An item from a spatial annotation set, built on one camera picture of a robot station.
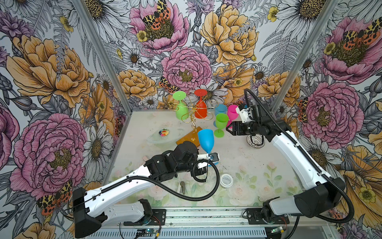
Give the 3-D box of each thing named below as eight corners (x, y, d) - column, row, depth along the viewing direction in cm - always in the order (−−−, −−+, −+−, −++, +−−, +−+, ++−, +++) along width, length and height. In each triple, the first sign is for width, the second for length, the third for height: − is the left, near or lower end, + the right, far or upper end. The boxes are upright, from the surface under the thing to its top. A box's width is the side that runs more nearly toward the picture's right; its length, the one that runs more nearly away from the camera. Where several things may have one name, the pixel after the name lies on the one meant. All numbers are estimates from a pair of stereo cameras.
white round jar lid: (219, 190, 85) (221, 186, 79) (218, 178, 89) (220, 173, 83) (231, 190, 85) (234, 186, 79) (229, 178, 89) (232, 173, 83)
